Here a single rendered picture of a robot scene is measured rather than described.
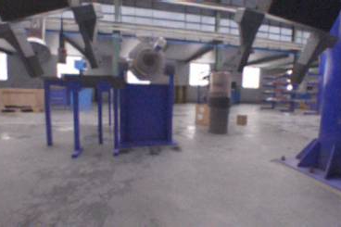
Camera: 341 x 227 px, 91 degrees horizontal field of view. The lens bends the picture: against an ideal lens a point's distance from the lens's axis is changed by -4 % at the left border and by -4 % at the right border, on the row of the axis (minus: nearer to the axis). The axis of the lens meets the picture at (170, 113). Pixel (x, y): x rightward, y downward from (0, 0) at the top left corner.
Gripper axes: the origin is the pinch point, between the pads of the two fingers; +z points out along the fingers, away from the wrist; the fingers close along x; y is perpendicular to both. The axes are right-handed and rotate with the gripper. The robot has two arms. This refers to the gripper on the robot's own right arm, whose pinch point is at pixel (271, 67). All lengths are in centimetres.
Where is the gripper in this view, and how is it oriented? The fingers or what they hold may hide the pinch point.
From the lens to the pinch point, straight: 40.7
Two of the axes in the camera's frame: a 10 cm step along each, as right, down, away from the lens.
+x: 9.8, 1.3, 1.7
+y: 0.8, 5.0, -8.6
